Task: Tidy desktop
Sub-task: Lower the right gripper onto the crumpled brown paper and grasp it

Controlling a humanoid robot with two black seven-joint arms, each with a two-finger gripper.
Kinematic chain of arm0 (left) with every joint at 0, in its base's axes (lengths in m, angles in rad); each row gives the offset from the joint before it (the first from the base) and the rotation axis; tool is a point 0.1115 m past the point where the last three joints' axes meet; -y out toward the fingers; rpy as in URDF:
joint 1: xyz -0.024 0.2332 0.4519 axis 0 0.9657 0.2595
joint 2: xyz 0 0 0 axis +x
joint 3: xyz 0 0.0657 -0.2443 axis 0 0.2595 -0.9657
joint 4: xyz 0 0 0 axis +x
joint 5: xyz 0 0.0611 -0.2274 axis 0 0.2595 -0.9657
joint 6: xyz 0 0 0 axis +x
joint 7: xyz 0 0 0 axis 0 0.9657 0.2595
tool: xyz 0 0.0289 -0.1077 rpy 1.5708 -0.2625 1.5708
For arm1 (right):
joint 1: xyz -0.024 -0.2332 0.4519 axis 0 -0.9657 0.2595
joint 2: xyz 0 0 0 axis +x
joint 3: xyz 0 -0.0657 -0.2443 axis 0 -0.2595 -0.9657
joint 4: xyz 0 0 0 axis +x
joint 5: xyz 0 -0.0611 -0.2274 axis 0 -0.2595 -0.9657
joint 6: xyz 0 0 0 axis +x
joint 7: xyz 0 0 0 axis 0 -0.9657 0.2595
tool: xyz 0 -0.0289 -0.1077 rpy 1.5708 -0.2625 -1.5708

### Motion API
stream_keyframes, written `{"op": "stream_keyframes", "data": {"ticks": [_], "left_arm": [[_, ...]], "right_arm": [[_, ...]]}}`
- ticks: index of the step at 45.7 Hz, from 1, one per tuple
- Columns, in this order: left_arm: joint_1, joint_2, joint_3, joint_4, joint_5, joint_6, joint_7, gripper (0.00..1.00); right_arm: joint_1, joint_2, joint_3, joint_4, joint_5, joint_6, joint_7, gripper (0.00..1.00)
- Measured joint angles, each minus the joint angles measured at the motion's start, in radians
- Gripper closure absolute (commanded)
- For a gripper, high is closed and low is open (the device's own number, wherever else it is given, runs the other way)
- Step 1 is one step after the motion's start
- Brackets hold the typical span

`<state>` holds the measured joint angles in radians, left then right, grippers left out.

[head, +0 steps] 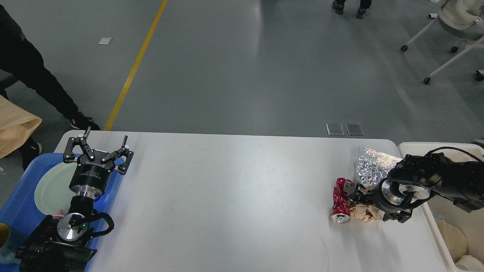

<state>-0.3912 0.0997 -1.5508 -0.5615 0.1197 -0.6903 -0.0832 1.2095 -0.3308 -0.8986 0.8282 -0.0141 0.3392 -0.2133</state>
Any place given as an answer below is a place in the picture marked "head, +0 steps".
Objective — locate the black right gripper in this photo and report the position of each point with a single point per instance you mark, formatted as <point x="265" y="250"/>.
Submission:
<point x="386" y="196"/>

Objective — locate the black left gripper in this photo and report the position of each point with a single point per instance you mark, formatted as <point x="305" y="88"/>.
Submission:
<point x="90" y="175"/>

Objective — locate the brown paper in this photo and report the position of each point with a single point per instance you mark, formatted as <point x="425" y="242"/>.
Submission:
<point x="366" y="214"/>

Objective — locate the light green plate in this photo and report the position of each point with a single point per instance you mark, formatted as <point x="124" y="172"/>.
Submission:
<point x="53" y="192"/>

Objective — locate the pink ribbed mug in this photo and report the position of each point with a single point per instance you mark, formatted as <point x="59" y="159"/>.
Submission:
<point x="58" y="214"/>

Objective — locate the dark teal mug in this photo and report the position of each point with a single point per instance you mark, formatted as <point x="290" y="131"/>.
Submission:
<point x="10" y="241"/>

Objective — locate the white paper cup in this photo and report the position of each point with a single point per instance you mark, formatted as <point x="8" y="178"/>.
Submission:
<point x="469" y="263"/>

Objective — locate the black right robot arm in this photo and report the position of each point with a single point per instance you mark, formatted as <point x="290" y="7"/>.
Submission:
<point x="416" y="179"/>

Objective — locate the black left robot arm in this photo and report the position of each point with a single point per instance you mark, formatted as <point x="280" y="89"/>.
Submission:
<point x="60" y="243"/>

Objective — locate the crumpled foil right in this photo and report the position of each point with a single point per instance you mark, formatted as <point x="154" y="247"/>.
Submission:
<point x="373" y="166"/>

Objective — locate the crushed red can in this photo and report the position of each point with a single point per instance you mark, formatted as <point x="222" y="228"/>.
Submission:
<point x="340" y="211"/>

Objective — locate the beige plastic bin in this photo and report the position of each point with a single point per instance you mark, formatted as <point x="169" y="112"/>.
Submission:
<point x="470" y="223"/>

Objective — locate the floor plate right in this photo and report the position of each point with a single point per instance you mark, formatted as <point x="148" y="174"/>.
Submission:
<point x="354" y="129"/>

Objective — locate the floor plate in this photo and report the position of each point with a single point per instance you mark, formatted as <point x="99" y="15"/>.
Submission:
<point x="354" y="129"/>
<point x="335" y="129"/>

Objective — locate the paper bag held by person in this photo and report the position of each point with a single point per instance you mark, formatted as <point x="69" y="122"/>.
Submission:
<point x="16" y="126"/>

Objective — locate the floor plate left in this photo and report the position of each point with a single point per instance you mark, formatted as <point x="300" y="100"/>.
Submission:
<point x="335" y="129"/>

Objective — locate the blue plastic tray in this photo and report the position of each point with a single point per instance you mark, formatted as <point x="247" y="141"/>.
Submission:
<point x="20" y="210"/>

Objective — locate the person in black left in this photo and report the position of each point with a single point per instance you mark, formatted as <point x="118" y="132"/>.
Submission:
<point x="19" y="57"/>

